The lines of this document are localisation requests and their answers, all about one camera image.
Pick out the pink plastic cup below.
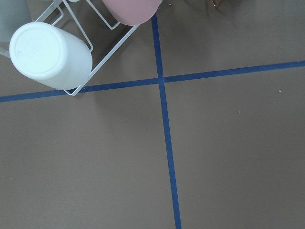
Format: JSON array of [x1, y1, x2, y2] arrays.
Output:
[[102, 0, 162, 26]]

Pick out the white plastic cup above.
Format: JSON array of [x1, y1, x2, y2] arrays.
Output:
[[9, 22, 93, 90]]

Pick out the grey plastic cup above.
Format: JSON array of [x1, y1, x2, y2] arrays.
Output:
[[0, 0, 32, 42]]

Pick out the white wire cup rack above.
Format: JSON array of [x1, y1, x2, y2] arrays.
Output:
[[0, 0, 143, 103]]

